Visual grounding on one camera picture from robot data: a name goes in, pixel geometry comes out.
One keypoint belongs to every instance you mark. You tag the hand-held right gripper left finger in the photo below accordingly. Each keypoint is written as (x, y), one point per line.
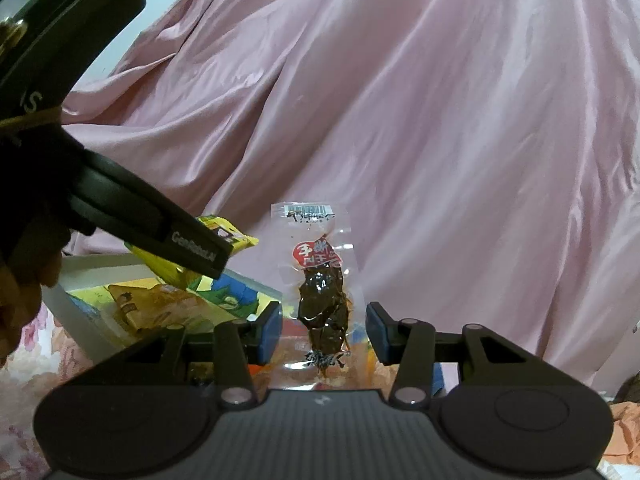
(271, 331)

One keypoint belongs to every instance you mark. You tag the yellow snack packet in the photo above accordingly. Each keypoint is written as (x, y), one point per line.
(235, 237)

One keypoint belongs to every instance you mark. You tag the yellow and blue printed paper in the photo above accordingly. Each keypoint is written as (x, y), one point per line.
(235, 295)

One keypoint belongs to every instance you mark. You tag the brown-yellow snack packet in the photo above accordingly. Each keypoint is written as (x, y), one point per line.
(160, 305)

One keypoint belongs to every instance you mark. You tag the dark brown cloth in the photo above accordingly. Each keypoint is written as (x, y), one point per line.
(629, 389)

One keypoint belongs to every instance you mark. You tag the pink satin curtain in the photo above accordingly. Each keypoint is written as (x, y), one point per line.
(425, 135)

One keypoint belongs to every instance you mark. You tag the person's left hand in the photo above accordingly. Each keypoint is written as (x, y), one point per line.
(25, 290)

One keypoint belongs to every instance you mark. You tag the orange cloth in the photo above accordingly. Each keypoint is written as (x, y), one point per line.
(625, 430)

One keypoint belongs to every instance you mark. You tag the grey shallow box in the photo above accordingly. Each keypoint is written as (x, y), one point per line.
(75, 320)

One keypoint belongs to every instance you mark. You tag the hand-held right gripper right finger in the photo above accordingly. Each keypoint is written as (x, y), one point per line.
(377, 331)

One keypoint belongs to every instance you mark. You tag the clear packet of dark snack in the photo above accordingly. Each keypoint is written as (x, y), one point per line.
(320, 290)

